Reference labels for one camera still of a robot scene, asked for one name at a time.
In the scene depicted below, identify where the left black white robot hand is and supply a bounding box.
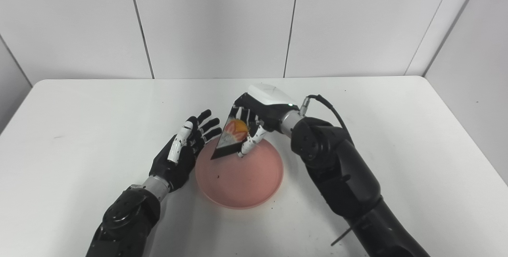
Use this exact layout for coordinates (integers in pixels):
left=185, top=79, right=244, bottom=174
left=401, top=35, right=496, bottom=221
left=149, top=109, right=223, bottom=192

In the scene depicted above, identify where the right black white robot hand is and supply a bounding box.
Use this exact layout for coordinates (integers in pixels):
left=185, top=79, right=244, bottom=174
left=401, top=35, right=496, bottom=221
left=230, top=83, right=300, bottom=158

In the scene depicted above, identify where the chocolate cake slice with fruit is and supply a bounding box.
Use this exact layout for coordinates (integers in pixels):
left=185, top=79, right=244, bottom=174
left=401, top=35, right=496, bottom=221
left=210, top=106, right=250, bottom=160

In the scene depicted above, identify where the pink round plate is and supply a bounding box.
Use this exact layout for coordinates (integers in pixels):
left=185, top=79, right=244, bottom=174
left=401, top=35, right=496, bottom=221
left=195, top=136, right=284, bottom=210

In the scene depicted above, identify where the black zip tie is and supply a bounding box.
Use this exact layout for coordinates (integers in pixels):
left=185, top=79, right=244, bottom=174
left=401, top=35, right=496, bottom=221
left=331, top=225, right=354, bottom=246

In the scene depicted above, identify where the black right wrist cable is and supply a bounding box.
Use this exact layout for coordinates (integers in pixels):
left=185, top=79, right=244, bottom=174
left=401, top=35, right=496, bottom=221
left=300, top=95, right=354, bottom=144

